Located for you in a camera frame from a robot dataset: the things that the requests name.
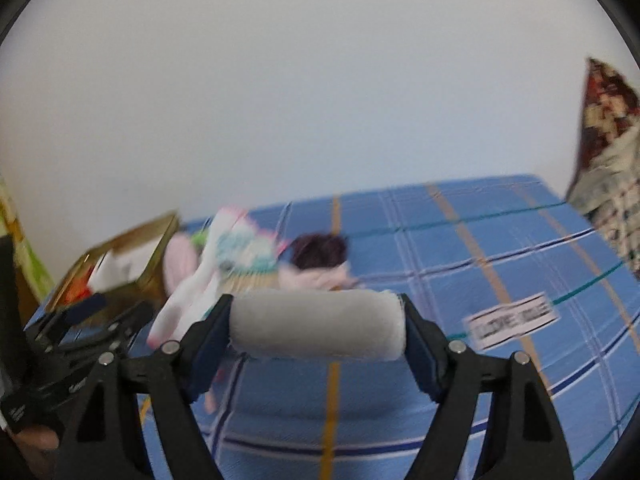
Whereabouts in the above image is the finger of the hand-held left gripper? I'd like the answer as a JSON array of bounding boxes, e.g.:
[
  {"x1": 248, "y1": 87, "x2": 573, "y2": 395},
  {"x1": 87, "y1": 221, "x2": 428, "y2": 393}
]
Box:
[
  {"x1": 75, "y1": 302, "x2": 153, "y2": 361},
  {"x1": 25, "y1": 294, "x2": 108, "y2": 343}
]

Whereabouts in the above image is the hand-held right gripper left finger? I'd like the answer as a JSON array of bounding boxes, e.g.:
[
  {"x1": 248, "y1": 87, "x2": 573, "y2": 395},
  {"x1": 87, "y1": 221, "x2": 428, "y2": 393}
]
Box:
[{"x1": 57, "y1": 294, "x2": 236, "y2": 480}]

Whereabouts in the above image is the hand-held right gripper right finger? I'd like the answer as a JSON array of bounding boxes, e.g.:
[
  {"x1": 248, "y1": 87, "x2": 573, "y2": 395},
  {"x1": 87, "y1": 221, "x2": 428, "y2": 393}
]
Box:
[{"x1": 397, "y1": 292, "x2": 576, "y2": 480}]

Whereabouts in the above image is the white sock with pink trim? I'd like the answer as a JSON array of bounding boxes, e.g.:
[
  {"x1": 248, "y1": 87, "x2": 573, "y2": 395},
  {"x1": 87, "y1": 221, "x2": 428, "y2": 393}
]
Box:
[{"x1": 147, "y1": 207, "x2": 251, "y2": 351}]

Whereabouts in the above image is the gold metal tin box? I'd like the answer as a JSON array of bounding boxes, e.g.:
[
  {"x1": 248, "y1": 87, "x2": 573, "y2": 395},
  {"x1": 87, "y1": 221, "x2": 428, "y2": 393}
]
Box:
[{"x1": 47, "y1": 212, "x2": 182, "y2": 326}]

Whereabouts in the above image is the grey towel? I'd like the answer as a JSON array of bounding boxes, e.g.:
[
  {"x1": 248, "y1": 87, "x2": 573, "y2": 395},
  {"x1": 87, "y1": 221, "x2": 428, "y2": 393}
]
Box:
[{"x1": 227, "y1": 289, "x2": 408, "y2": 362}]

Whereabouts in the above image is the light pink garment with strings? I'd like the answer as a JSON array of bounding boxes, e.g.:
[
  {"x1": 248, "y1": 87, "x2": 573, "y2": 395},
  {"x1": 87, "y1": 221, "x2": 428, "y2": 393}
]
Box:
[{"x1": 277, "y1": 261, "x2": 362, "y2": 292}]

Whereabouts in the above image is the dark purple knitted item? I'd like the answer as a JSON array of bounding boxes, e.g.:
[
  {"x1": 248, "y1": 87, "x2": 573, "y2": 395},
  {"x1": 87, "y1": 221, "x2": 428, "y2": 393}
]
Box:
[{"x1": 290, "y1": 234, "x2": 350, "y2": 271}]

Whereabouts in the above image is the pale pink soft cloth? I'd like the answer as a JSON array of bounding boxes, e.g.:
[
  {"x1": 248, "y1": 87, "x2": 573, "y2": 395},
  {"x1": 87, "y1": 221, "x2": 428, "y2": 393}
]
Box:
[{"x1": 162, "y1": 234, "x2": 202, "y2": 297}]

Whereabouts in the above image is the person's left hand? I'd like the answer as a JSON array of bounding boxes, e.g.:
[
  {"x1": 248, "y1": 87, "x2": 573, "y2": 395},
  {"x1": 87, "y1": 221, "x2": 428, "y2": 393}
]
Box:
[{"x1": 10, "y1": 425, "x2": 61, "y2": 463}]

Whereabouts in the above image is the white tin liner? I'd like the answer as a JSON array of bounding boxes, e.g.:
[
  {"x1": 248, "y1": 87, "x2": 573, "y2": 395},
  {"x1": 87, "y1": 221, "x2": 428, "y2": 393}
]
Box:
[{"x1": 87, "y1": 247, "x2": 146, "y2": 293}]

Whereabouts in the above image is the teal and white patterned cloth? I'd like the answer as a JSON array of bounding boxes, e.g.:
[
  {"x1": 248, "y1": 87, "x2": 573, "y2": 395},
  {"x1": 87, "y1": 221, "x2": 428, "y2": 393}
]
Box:
[{"x1": 215, "y1": 220, "x2": 292, "y2": 283}]

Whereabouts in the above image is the green printed hanging cloth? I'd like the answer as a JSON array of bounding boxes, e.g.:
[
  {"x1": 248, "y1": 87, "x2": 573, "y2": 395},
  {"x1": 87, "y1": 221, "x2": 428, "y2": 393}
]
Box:
[{"x1": 0, "y1": 175, "x2": 56, "y2": 301}]

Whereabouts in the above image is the blue plaid bed sheet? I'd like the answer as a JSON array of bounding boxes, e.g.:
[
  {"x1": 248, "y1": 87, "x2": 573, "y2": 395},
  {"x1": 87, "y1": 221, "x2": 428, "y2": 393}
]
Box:
[{"x1": 25, "y1": 174, "x2": 640, "y2": 480}]

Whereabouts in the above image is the dark floral patterned quilt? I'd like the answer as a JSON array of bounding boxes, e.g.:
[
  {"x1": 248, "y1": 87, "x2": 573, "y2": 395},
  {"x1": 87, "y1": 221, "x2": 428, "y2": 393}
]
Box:
[{"x1": 565, "y1": 57, "x2": 640, "y2": 281}]

